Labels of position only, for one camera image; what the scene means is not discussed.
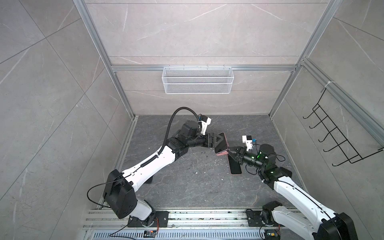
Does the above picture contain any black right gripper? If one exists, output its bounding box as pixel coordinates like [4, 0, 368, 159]
[225, 146, 267, 172]

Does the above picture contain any black phone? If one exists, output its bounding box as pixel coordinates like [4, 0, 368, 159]
[214, 135, 229, 156]
[228, 154, 242, 175]

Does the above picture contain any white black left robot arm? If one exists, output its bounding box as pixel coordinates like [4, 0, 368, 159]
[103, 121, 228, 226]

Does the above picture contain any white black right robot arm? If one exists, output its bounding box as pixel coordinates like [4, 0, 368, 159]
[227, 144, 358, 240]

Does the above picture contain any black phone on table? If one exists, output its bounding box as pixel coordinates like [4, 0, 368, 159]
[228, 154, 242, 175]

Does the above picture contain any small circuit board right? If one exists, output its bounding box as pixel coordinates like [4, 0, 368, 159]
[264, 230, 281, 240]

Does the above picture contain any small circuit board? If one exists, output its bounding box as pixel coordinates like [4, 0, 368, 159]
[264, 230, 281, 240]
[143, 230, 158, 238]

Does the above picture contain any small circuit board left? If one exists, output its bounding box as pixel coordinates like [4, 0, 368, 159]
[143, 230, 158, 238]

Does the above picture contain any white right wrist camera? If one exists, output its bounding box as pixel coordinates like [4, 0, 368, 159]
[242, 135, 257, 151]

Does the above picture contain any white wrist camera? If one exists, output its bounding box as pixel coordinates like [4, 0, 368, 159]
[198, 114, 212, 135]
[242, 135, 257, 151]

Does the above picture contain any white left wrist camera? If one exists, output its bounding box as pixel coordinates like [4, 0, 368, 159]
[198, 114, 212, 135]

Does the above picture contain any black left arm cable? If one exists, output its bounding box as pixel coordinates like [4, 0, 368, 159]
[157, 106, 200, 155]

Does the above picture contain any white wire mesh basket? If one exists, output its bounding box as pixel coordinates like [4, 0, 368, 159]
[162, 67, 235, 95]

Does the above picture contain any black wire hook rack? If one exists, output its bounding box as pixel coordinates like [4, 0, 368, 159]
[302, 88, 384, 167]

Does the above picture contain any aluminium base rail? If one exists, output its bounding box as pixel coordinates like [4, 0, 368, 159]
[76, 209, 303, 240]

